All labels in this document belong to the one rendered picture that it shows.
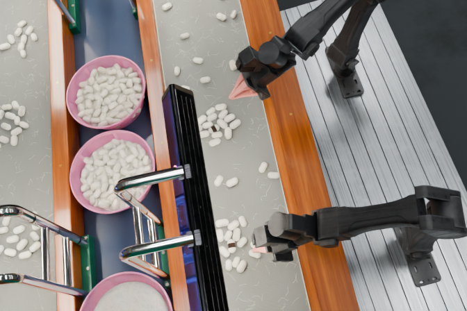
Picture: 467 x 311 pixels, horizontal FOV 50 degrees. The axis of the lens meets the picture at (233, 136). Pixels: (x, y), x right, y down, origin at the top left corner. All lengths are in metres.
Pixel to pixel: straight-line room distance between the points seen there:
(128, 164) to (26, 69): 0.54
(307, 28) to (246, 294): 0.72
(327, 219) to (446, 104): 1.39
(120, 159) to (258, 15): 0.65
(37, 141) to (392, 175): 1.12
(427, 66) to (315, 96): 0.98
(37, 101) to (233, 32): 0.70
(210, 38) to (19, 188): 0.78
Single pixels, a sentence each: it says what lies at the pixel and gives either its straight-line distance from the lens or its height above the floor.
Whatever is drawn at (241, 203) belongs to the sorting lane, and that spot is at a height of 0.74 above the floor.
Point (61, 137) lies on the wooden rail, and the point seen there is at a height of 0.76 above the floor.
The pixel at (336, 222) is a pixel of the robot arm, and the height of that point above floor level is 1.02.
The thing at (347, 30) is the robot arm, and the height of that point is 0.90.
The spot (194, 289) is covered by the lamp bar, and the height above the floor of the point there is 1.10.
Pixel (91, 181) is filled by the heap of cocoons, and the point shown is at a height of 0.74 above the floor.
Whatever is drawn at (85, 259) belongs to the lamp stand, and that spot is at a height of 0.71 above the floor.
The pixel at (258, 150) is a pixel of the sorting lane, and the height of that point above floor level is 0.74.
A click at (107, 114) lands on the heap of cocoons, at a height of 0.73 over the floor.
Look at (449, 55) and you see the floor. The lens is 2.59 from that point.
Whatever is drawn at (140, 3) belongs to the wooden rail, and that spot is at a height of 0.77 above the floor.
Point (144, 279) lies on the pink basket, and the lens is 1.48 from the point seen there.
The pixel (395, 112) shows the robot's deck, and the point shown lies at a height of 0.67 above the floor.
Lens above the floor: 2.14
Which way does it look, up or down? 66 degrees down
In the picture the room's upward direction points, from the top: 20 degrees counter-clockwise
